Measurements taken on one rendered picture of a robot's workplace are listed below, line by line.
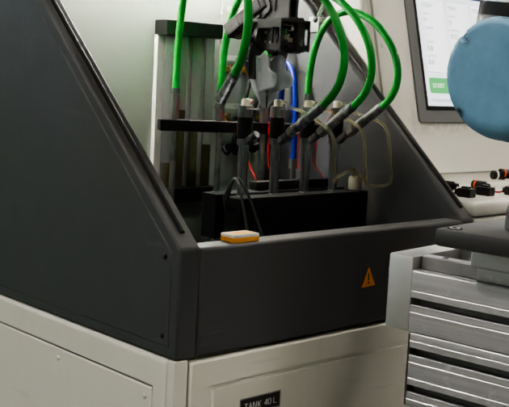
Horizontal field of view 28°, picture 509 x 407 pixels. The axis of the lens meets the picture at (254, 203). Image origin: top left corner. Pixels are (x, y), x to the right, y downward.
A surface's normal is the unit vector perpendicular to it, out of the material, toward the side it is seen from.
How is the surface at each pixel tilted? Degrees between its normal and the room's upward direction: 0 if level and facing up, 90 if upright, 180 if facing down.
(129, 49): 90
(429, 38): 76
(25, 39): 90
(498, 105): 97
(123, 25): 90
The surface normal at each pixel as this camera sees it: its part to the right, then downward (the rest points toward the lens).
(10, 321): -0.73, 0.05
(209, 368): 0.68, 0.13
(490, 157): 0.67, -0.11
